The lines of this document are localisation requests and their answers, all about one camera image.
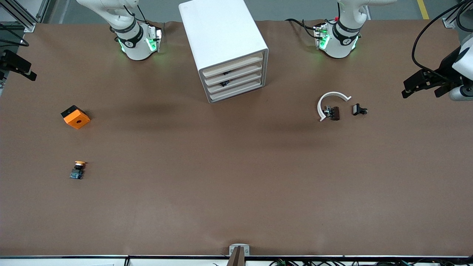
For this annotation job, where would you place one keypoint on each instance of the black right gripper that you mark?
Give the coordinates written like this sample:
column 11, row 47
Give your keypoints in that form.
column 8, row 60

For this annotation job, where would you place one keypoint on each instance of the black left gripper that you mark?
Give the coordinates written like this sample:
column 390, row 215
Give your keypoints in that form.
column 444, row 70

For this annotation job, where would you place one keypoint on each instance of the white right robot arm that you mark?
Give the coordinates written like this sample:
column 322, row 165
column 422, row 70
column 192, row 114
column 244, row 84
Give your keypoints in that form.
column 136, row 51

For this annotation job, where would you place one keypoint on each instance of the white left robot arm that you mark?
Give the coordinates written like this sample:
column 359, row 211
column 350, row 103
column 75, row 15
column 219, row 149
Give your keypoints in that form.
column 342, row 50

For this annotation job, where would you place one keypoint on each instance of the yellow cap push button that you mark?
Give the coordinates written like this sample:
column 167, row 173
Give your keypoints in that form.
column 77, row 171

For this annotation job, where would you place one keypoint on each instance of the white drawer cabinet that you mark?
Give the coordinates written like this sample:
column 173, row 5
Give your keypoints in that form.
column 218, row 33

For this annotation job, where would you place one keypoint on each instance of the small black clip component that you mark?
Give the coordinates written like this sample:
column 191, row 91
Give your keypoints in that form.
column 357, row 109

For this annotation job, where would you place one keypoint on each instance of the orange and black box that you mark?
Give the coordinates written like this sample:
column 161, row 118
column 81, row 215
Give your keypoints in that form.
column 77, row 120

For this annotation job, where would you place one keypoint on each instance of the small brown black component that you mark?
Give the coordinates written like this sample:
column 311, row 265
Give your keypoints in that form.
column 335, row 113

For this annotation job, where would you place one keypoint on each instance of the brown table mat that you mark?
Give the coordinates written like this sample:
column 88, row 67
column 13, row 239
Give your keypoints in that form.
column 236, row 184

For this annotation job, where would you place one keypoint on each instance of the aluminium frame profile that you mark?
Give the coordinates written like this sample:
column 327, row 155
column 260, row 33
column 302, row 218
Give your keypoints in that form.
column 31, row 26
column 449, row 23

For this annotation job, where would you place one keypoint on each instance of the grey metal bracket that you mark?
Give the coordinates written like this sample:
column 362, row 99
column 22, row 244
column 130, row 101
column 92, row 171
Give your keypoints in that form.
column 246, row 250

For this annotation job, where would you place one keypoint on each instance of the dark brown post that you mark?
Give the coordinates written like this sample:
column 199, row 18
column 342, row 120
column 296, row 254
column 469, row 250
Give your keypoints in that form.
column 236, row 258

